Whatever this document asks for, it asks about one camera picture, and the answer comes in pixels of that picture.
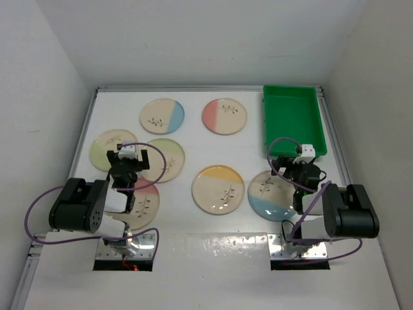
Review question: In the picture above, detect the green and cream plate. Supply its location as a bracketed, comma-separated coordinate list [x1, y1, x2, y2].
[89, 129, 137, 172]

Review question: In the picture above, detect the light green cream plate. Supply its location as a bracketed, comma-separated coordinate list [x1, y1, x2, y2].
[139, 138, 185, 183]

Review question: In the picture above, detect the red and cream plate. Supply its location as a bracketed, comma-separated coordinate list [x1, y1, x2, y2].
[106, 185, 160, 231]

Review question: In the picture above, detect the blue and cream plate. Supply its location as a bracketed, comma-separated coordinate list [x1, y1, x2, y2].
[139, 98, 185, 134]

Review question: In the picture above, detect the yellow and cream plate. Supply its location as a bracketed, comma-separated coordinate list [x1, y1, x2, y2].
[192, 165, 245, 215]

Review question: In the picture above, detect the pink and cream plate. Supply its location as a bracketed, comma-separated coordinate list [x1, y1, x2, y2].
[201, 98, 248, 135]

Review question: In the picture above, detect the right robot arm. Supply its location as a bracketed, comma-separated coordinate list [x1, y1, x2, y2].
[268, 156, 379, 245]

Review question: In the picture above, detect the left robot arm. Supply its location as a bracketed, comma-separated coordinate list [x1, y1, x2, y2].
[48, 147, 150, 257]

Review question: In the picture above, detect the green plastic bin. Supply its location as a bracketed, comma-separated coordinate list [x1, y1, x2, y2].
[263, 85, 327, 157]

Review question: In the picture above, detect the blue bottom cream plate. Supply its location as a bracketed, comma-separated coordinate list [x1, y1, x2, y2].
[248, 170, 296, 222]

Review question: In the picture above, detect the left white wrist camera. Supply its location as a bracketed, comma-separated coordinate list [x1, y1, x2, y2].
[117, 145, 136, 160]

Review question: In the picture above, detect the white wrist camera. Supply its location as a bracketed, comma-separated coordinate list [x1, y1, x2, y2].
[117, 145, 136, 160]
[293, 144, 316, 164]

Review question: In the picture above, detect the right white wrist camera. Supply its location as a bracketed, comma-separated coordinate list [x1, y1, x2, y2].
[293, 144, 316, 164]

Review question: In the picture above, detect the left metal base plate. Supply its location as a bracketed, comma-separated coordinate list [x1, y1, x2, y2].
[96, 233, 157, 261]

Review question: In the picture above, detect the metal base plate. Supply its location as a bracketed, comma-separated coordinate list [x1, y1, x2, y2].
[96, 233, 157, 261]
[267, 234, 327, 261]

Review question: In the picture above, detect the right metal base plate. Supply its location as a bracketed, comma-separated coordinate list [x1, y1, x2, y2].
[267, 234, 327, 261]

